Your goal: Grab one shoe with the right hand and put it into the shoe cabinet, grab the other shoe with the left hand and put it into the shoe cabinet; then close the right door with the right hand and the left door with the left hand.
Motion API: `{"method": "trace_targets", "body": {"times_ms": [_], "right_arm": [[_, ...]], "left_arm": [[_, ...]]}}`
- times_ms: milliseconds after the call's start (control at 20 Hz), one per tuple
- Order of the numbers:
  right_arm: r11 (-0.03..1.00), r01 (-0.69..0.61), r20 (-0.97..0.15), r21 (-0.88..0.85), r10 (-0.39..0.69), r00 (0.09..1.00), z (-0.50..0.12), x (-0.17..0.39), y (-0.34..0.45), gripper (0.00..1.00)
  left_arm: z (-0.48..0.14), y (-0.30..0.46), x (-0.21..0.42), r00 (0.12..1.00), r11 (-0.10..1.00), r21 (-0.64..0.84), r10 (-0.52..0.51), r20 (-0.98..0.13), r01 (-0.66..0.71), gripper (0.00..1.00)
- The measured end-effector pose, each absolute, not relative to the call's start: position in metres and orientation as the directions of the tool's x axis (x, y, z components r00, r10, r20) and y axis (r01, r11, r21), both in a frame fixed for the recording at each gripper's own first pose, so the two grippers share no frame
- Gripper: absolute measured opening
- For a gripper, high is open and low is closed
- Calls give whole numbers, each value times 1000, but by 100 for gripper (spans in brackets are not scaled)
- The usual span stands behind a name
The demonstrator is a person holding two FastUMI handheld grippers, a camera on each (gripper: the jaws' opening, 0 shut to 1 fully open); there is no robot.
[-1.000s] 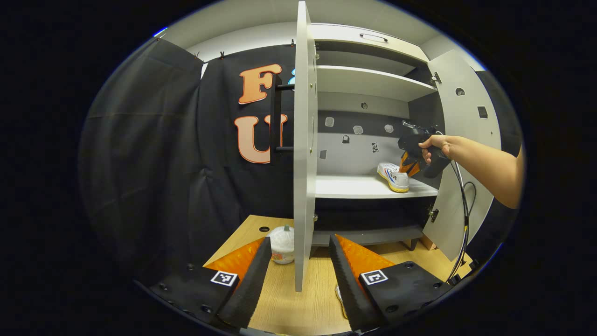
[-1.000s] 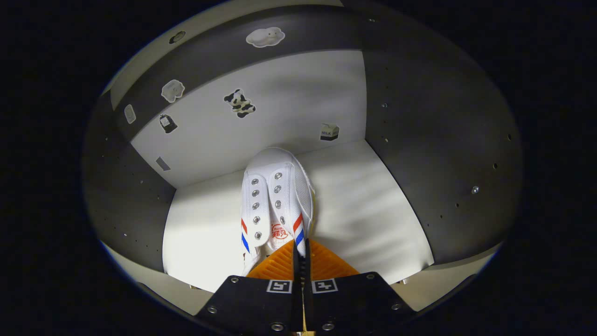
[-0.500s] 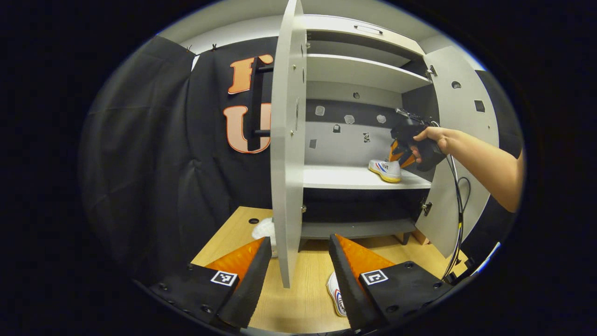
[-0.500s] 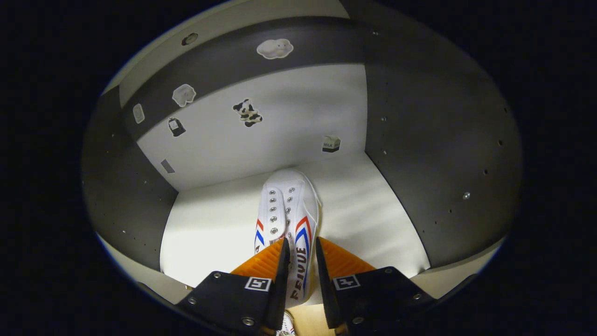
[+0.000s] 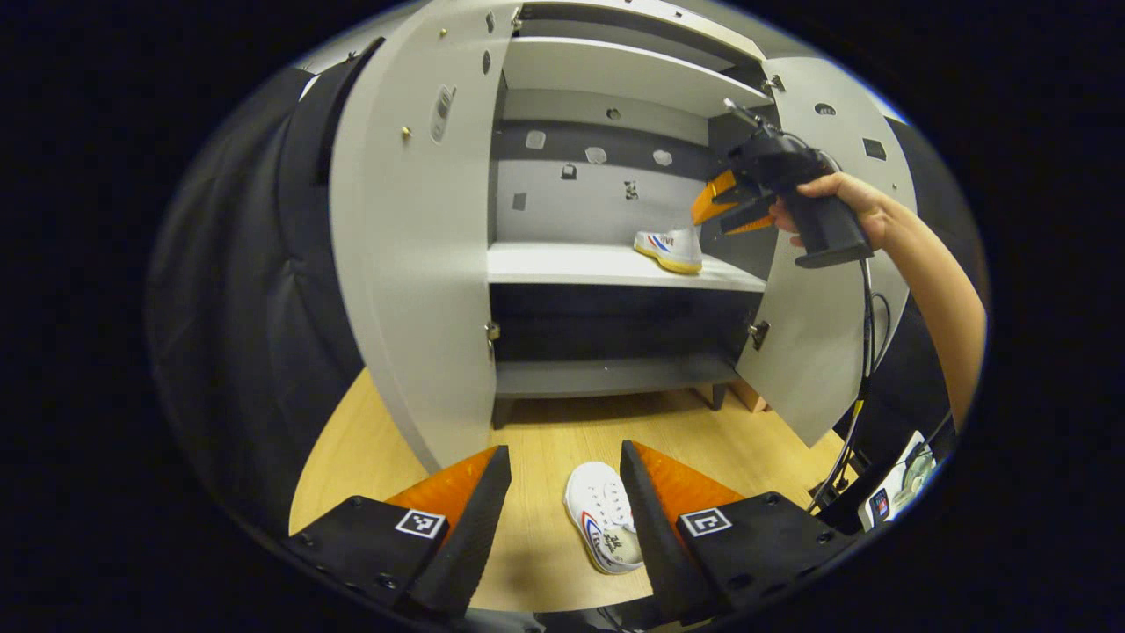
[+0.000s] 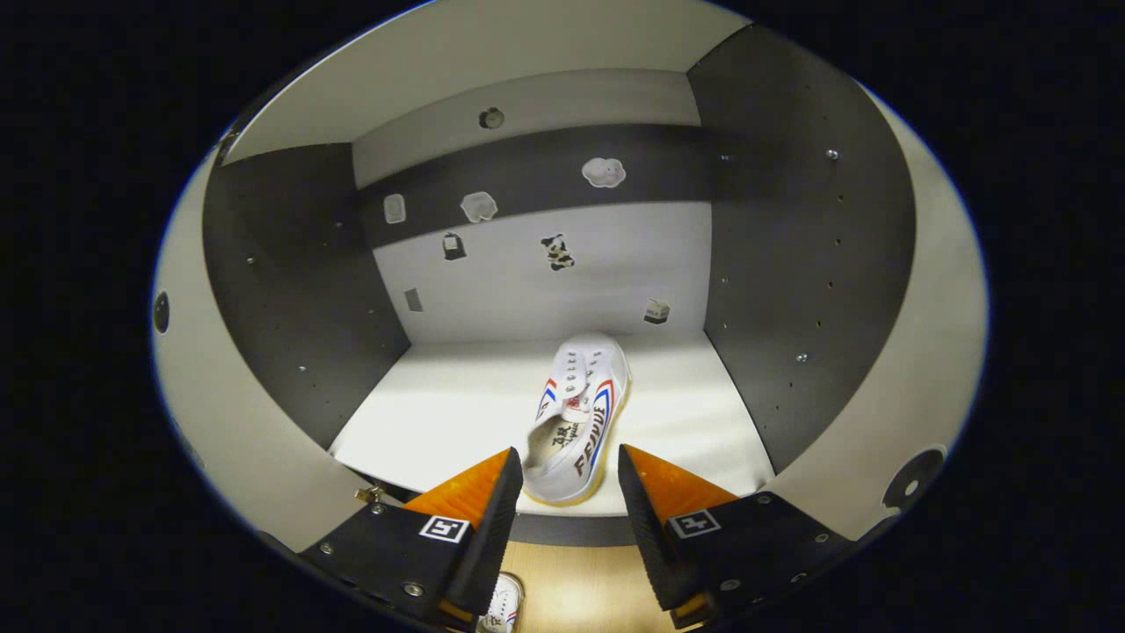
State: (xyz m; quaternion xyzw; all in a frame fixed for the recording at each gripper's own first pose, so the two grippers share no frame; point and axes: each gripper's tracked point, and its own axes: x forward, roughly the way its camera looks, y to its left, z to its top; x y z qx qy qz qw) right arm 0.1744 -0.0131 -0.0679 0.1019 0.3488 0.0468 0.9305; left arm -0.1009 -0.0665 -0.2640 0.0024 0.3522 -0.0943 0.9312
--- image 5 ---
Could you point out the grey shoe cabinet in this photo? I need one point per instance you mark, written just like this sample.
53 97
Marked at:
571 202

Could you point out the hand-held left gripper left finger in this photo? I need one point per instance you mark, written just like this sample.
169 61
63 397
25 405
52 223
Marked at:
470 536

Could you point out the white cabinet shelf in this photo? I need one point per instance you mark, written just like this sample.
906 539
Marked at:
615 70
571 264

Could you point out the white shoe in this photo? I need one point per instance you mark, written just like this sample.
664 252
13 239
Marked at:
602 519
672 246

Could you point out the cabinet door with camera sticker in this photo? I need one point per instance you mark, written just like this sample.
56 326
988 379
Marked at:
413 264

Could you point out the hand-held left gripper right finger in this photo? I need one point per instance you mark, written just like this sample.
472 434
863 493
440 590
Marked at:
655 536

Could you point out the black backdrop cloth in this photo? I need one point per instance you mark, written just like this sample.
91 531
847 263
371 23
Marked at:
246 308

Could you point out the white box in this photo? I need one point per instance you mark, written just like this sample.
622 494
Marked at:
892 492

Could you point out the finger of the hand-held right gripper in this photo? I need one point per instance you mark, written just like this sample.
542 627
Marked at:
714 198
749 218

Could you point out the cabinet door with headphones sticker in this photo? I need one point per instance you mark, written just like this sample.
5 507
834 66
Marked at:
809 352

